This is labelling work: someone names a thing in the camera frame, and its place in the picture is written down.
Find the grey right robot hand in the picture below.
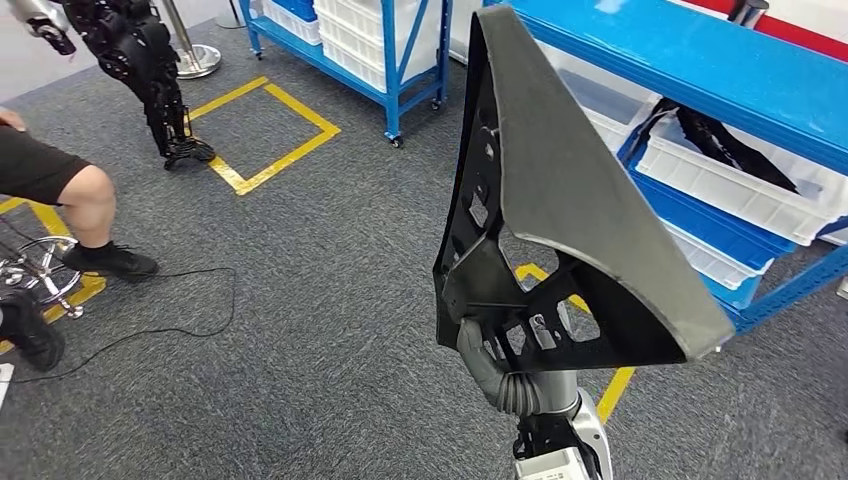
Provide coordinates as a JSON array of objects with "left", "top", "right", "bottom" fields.
[{"left": 455, "top": 316, "right": 582, "bottom": 419}]

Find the black plastic bracket panel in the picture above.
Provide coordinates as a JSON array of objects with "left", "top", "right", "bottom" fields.
[{"left": 432, "top": 5, "right": 737, "bottom": 374}]

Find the black plastic part in crate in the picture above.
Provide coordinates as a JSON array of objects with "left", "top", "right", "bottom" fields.
[{"left": 652, "top": 97, "right": 801, "bottom": 197}]

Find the blue metal shelf rack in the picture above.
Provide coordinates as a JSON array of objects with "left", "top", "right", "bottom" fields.
[
  {"left": 238, "top": 0, "right": 456, "bottom": 148},
  {"left": 486, "top": 0, "right": 848, "bottom": 336}
]

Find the yellow floor tape square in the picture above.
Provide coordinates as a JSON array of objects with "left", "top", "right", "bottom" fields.
[
  {"left": 187, "top": 75, "right": 343, "bottom": 197},
  {"left": 0, "top": 197, "right": 109, "bottom": 356},
  {"left": 515, "top": 262, "right": 637, "bottom": 425}
]

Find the chrome stool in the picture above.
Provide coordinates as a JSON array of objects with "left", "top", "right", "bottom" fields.
[{"left": 0, "top": 235, "right": 85, "bottom": 321}]

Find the black legged robot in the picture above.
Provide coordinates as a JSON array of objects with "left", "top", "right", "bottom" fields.
[{"left": 6, "top": 0, "right": 217, "bottom": 172}]

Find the person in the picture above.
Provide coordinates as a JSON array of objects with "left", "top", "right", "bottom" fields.
[{"left": 0, "top": 107, "right": 160, "bottom": 374}]

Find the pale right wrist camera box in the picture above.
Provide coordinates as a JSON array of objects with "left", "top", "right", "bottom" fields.
[{"left": 513, "top": 447, "right": 596, "bottom": 480}]

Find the black floor cable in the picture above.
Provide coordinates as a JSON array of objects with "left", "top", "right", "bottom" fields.
[{"left": 11, "top": 266, "right": 238, "bottom": 386}]

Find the black stanchion post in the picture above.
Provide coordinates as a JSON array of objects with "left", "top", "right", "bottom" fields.
[{"left": 727, "top": 0, "right": 771, "bottom": 29}]

